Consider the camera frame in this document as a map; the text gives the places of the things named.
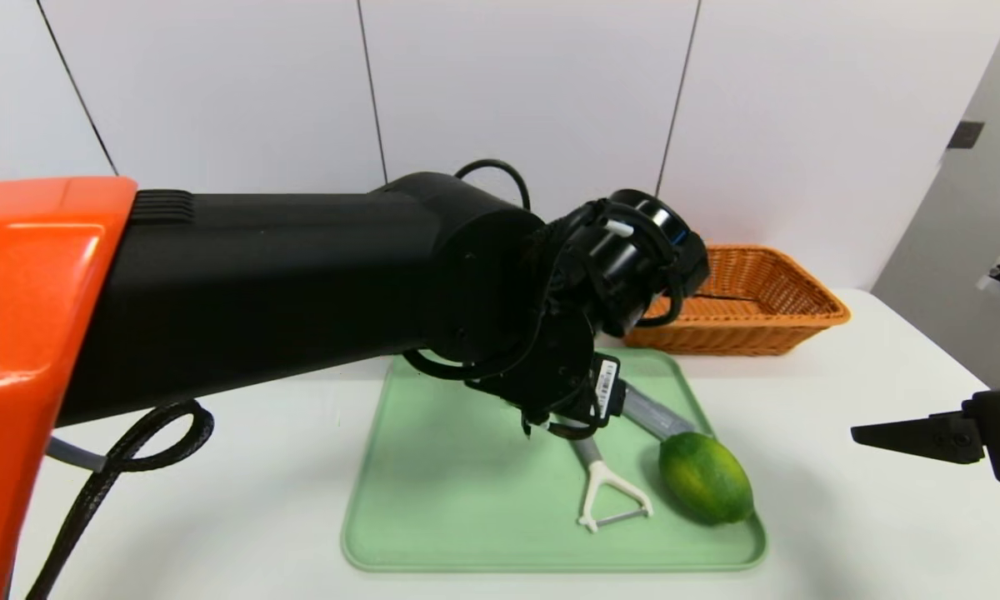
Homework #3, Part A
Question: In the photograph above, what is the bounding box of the white peeler with grey handle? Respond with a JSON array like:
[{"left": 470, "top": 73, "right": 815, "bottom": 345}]
[{"left": 571, "top": 437, "right": 653, "bottom": 532}]

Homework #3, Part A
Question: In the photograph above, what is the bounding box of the orange wicker basket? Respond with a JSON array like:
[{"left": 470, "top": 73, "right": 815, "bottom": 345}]
[{"left": 625, "top": 243, "right": 853, "bottom": 358}]

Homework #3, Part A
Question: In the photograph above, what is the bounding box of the green lime fruit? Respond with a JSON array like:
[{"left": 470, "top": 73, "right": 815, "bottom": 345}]
[{"left": 658, "top": 431, "right": 756, "bottom": 527}]

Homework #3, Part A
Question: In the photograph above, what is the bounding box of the grey pencil lead case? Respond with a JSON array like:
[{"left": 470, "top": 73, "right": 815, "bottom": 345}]
[{"left": 621, "top": 383, "right": 698, "bottom": 441}]

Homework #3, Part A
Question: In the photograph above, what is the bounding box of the light green plastic tray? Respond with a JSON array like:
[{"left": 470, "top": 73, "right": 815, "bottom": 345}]
[{"left": 342, "top": 348, "right": 768, "bottom": 573}]

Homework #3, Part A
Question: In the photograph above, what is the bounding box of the black left wrist camera cable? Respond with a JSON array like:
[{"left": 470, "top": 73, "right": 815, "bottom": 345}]
[{"left": 454, "top": 158, "right": 686, "bottom": 328}]

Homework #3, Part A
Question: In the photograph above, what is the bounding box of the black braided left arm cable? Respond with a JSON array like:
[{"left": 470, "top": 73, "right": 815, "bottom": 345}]
[{"left": 25, "top": 400, "right": 215, "bottom": 600}]

